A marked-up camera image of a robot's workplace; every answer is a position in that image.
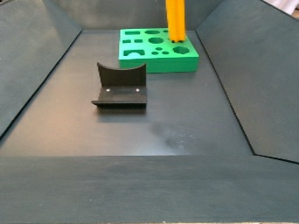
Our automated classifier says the black curved fixture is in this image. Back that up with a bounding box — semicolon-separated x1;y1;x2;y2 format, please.
90;63;146;107

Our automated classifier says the green foam shape-sorter block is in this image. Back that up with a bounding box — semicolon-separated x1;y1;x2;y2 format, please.
117;28;198;74

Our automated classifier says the yellow star-profile bar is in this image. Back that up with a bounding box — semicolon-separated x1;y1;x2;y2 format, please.
165;0;185;42

